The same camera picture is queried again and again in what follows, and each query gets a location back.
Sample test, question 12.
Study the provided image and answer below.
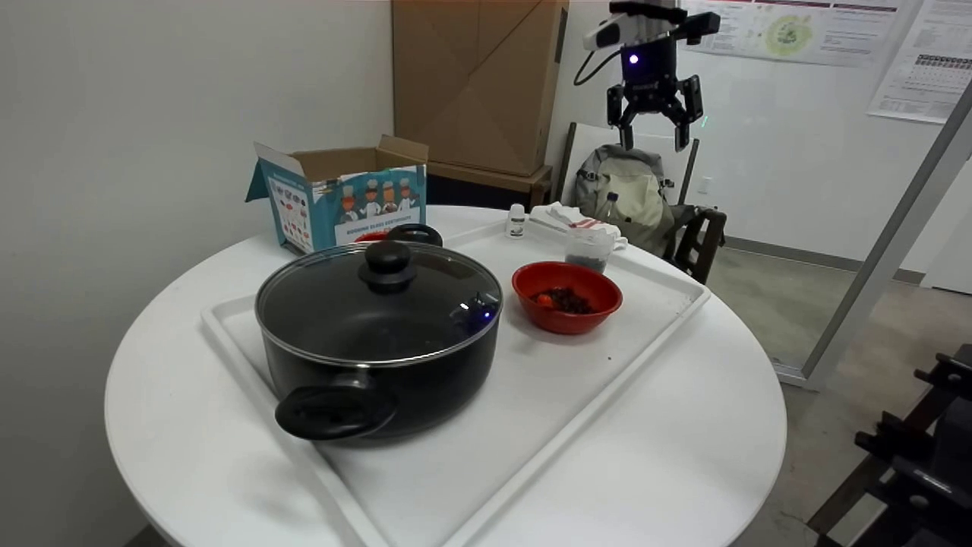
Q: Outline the black metal stand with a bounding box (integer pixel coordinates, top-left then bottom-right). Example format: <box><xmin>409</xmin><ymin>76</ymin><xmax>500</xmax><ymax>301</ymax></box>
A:
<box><xmin>809</xmin><ymin>344</ymin><xmax>972</xmax><ymax>547</ymax></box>

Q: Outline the white rectangular tray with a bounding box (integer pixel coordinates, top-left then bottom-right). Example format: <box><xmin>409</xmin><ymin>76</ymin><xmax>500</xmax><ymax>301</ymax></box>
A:
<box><xmin>203</xmin><ymin>225</ymin><xmax>709</xmax><ymax>547</ymax></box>

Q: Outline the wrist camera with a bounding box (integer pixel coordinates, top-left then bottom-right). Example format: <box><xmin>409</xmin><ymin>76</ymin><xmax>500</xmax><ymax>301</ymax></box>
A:
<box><xmin>584</xmin><ymin>2</ymin><xmax>720</xmax><ymax>52</ymax></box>

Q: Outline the black cooking pot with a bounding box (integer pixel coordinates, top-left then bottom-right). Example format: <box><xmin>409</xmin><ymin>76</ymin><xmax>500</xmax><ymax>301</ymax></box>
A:
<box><xmin>261</xmin><ymin>225</ymin><xmax>500</xmax><ymax>441</ymax></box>

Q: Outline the white wall poster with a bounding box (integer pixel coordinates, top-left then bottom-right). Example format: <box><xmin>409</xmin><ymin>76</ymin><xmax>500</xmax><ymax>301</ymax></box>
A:
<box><xmin>872</xmin><ymin>0</ymin><xmax>972</xmax><ymax>125</ymax></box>

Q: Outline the wall poster with green circle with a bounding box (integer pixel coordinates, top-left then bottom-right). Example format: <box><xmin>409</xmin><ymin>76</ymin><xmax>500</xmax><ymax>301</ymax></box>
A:
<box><xmin>681</xmin><ymin>0</ymin><xmax>903</xmax><ymax>67</ymax></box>

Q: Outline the glass pot lid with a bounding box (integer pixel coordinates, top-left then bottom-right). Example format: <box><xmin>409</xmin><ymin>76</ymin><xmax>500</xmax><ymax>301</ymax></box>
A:
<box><xmin>256</xmin><ymin>240</ymin><xmax>505</xmax><ymax>368</ymax></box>

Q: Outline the grey beige backpack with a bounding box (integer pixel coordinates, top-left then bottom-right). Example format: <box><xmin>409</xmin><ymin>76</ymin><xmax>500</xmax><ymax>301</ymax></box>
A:
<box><xmin>567</xmin><ymin>147</ymin><xmax>674</xmax><ymax>256</ymax></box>

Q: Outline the blue printed cardboard box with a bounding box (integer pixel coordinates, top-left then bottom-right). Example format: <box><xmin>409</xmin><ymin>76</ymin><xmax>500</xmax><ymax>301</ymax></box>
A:
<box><xmin>246</xmin><ymin>132</ymin><xmax>429</xmax><ymax>252</ymax></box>

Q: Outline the small white pill bottle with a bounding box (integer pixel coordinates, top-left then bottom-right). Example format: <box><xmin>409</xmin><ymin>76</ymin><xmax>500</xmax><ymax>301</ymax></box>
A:
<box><xmin>508</xmin><ymin>204</ymin><xmax>529</xmax><ymax>238</ymax></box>

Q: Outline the large brown cardboard box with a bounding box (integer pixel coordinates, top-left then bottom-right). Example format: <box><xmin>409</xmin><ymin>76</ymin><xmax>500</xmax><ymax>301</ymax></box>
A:
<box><xmin>392</xmin><ymin>0</ymin><xmax>567</xmax><ymax>175</ymax></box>

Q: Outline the grey metal post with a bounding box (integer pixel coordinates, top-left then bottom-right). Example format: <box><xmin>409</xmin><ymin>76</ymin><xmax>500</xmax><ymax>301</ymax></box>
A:
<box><xmin>774</xmin><ymin>83</ymin><xmax>972</xmax><ymax>392</ymax></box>

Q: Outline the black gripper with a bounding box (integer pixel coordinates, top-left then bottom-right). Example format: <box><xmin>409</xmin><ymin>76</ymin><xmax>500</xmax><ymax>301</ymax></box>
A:
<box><xmin>609</xmin><ymin>0</ymin><xmax>702</xmax><ymax>150</ymax></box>

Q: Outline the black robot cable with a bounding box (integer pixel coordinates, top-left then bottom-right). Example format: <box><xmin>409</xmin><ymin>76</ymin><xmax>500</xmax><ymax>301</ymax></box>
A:
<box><xmin>571</xmin><ymin>40</ymin><xmax>624</xmax><ymax>87</ymax></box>

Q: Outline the white red striped towel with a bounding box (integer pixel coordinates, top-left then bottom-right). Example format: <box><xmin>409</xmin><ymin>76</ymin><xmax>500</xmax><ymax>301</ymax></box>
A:
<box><xmin>533</xmin><ymin>199</ymin><xmax>625</xmax><ymax>252</ymax></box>

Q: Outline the red bowl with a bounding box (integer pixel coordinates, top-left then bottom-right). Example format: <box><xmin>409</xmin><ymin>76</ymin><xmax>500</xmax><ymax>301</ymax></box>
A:
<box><xmin>511</xmin><ymin>260</ymin><xmax>624</xmax><ymax>333</ymax></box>

